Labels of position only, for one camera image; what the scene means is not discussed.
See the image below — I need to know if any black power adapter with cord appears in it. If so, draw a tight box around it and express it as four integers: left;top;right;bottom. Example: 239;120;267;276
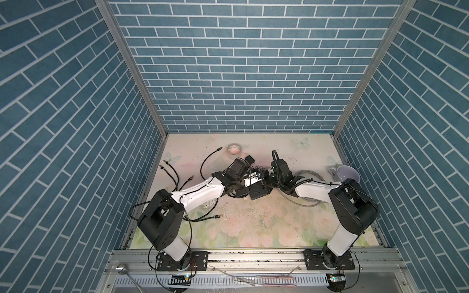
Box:
244;155;268;178

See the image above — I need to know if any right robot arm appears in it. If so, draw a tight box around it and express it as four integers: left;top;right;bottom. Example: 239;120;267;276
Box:
268;151;379;262

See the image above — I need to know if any lavender ceramic mug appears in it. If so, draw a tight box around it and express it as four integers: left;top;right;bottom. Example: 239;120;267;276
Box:
329;166;361;183

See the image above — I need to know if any grey coiled ethernet cable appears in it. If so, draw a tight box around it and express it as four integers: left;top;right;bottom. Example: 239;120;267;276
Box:
278;169;330;208

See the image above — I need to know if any short black ethernet cable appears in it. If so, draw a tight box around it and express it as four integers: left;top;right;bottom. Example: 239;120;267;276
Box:
199;146;224;181

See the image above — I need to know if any long black cable pair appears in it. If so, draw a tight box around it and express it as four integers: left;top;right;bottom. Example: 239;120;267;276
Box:
128;160;195;221

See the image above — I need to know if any black network switch box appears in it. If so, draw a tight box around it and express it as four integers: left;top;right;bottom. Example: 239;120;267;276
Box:
249;180;273;200

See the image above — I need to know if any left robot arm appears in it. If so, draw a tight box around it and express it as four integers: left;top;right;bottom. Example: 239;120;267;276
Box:
137;156;260;261

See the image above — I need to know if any clear tape roll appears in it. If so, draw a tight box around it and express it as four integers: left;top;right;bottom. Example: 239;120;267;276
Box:
227;144;243;155

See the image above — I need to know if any aluminium mounting rail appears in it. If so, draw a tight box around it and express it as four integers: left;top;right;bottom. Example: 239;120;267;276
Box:
97;247;418;293

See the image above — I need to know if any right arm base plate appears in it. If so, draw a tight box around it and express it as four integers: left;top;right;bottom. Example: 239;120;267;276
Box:
303;247;355;271

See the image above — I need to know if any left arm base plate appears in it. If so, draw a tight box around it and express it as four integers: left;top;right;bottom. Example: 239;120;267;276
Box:
157;250;209;272

